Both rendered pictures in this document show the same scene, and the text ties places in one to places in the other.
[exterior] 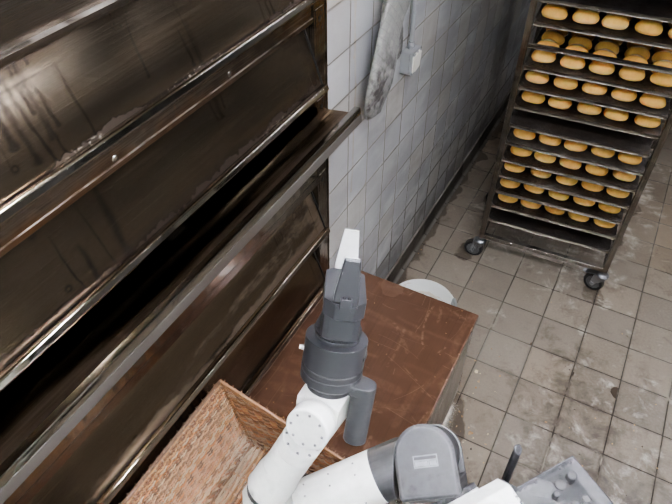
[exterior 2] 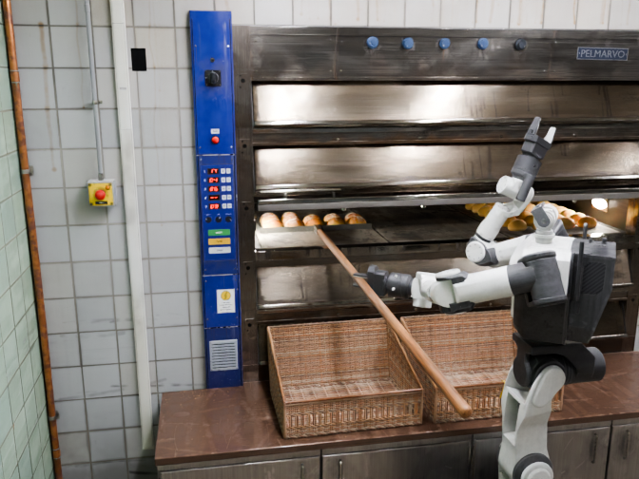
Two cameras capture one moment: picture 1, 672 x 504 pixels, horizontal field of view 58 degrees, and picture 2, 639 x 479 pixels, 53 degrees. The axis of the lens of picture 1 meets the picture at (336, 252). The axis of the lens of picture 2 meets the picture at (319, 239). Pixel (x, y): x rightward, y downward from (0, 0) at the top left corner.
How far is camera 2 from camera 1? 2.05 m
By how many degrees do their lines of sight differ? 53
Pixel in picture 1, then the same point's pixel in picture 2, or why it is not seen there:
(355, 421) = (521, 187)
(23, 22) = (488, 71)
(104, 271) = (476, 177)
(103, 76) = (509, 102)
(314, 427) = (504, 182)
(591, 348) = not seen: outside the picture
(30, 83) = (482, 91)
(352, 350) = (530, 157)
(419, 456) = not seen: hidden behind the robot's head
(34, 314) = (444, 172)
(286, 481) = (490, 220)
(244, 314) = not seen: hidden behind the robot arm
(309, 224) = (618, 272)
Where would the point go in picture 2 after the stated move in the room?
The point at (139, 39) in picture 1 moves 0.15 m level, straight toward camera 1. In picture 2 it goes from (531, 97) to (521, 98)
